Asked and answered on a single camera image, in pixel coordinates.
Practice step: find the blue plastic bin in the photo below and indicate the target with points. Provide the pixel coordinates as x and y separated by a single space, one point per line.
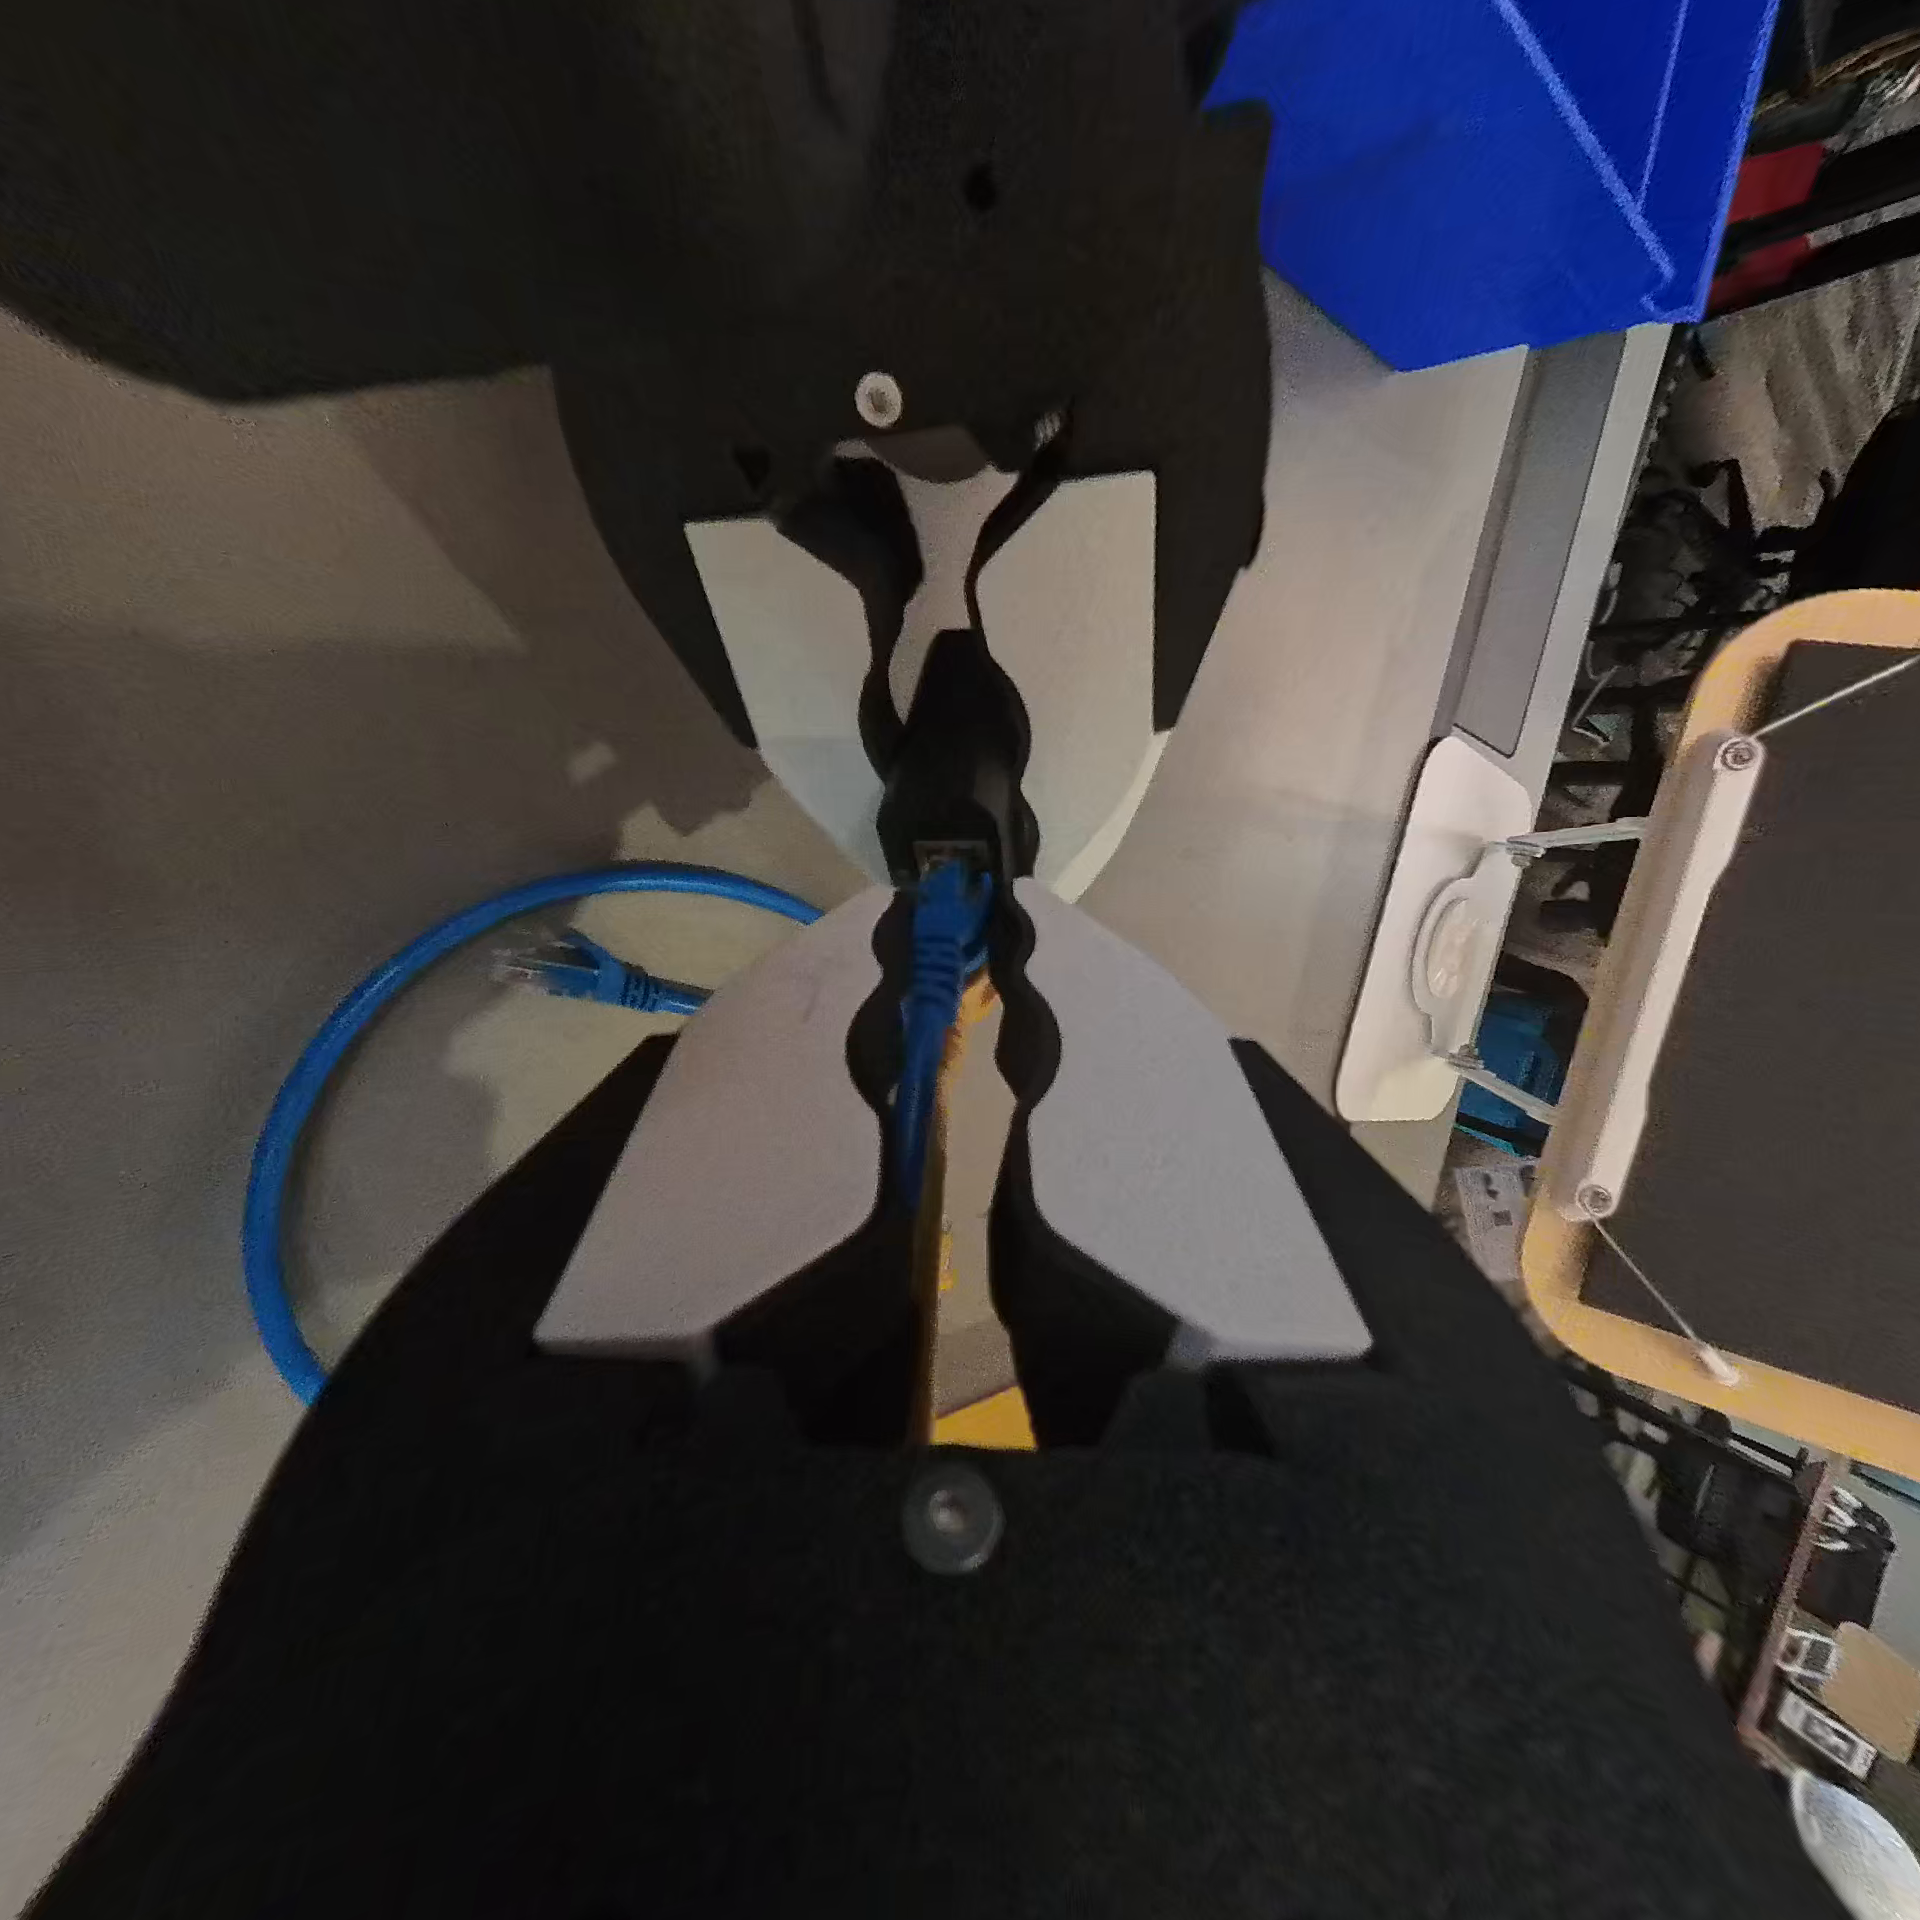
1471 150

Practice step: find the black ethernet port adapter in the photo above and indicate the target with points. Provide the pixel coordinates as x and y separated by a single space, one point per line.
954 750

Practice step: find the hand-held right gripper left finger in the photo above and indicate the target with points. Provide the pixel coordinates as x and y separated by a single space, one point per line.
720 1201

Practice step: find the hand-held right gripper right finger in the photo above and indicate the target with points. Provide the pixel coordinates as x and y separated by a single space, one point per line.
1201 1201

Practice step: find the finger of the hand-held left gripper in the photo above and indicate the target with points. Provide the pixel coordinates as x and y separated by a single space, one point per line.
786 646
1096 646

